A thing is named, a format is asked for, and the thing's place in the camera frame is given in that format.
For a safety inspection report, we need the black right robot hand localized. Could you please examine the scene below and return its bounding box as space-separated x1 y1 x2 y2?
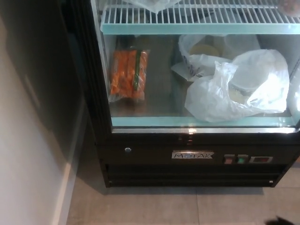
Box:
263 215 293 225

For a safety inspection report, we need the black Motak display refrigerator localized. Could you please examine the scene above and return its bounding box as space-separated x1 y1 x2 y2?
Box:
61 0 300 188

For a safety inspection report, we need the red digital temperature display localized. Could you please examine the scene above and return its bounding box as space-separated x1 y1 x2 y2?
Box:
249 155 273 164

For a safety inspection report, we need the small white plastic bag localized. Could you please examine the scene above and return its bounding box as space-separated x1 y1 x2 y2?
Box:
286 67 300 113

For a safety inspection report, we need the clear plastic food tub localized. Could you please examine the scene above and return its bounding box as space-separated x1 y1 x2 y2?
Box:
228 67 261 98

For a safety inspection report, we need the large white plastic bag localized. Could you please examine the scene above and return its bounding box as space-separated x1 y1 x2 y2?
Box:
184 48 290 123

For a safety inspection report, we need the white plastic bag blue print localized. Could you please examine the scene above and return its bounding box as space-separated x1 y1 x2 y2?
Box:
172 34 261 82

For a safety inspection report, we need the yellow lidded round container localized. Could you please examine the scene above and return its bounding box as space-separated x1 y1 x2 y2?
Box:
189 43 220 57

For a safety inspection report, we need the bag of orange carrots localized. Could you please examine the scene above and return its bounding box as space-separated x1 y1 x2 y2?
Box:
108 47 151 103

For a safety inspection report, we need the red packaged food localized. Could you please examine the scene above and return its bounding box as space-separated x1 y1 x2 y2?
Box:
277 0 300 17

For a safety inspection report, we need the thin clear plastic bag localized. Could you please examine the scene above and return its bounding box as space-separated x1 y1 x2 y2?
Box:
121 0 179 13

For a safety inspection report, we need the white wire refrigerator shelf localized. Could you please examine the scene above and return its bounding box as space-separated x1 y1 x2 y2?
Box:
100 6 300 36

